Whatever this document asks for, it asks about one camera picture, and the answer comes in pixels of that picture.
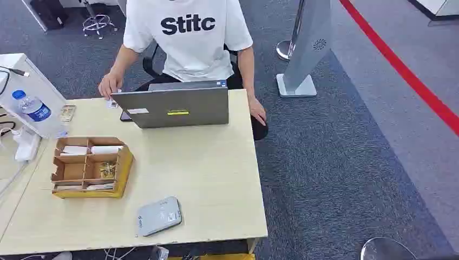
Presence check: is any person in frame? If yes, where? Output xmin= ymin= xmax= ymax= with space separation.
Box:
xmin=97 ymin=0 xmax=269 ymax=141

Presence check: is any chrome round base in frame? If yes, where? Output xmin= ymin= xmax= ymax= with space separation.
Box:
xmin=360 ymin=237 xmax=417 ymax=260

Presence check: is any red floor tape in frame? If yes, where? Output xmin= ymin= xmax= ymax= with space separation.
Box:
xmin=339 ymin=0 xmax=459 ymax=137

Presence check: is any black office chair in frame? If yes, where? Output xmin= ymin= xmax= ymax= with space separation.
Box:
xmin=142 ymin=42 xmax=240 ymax=90

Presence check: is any grey kiosk stand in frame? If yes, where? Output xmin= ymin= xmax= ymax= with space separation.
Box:
xmin=276 ymin=0 xmax=332 ymax=98

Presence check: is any wooden card box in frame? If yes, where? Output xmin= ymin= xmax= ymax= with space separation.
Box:
xmin=50 ymin=136 xmax=135 ymax=199

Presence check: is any black cable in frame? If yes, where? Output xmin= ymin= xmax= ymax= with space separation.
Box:
xmin=0 ymin=66 xmax=31 ymax=97

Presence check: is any white power strip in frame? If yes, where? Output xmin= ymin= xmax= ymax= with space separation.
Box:
xmin=14 ymin=126 xmax=42 ymax=163

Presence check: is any plastic water bottle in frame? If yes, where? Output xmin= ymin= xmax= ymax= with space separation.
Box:
xmin=11 ymin=90 xmax=53 ymax=123

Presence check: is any gold patterned card stack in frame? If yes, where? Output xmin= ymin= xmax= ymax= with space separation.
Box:
xmin=99 ymin=161 xmax=117 ymax=179

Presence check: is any grey card reader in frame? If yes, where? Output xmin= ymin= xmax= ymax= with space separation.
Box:
xmin=136 ymin=196 xmax=183 ymax=238

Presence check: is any card with printed picture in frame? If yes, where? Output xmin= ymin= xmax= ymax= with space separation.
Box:
xmin=59 ymin=104 xmax=77 ymax=123

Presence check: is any grey laptop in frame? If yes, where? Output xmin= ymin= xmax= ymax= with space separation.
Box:
xmin=110 ymin=80 xmax=230 ymax=129

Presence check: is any chrome stanchion post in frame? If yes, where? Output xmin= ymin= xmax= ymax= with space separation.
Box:
xmin=276 ymin=0 xmax=306 ymax=61

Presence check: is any white side cabinet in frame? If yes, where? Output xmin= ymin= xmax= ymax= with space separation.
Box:
xmin=0 ymin=53 xmax=69 ymax=139

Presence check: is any chrome chair base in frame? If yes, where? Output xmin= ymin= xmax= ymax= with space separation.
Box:
xmin=80 ymin=0 xmax=119 ymax=40

